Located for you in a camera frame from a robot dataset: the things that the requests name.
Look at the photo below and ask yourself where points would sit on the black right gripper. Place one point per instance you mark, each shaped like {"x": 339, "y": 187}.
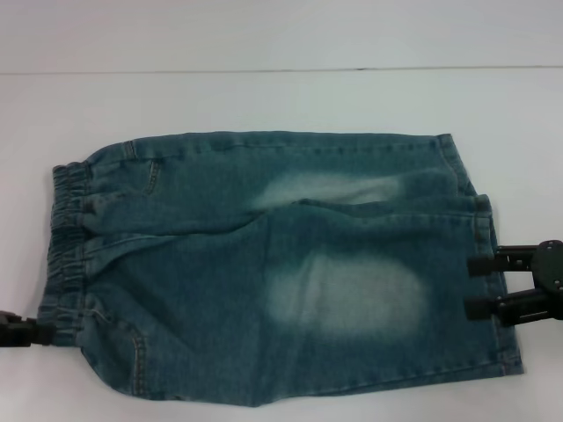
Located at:
{"x": 550, "y": 272}

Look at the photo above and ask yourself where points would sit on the blue denim shorts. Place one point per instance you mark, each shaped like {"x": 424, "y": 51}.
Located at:
{"x": 272, "y": 246}

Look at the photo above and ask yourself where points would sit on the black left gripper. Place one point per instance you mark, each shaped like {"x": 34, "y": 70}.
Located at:
{"x": 13, "y": 329}

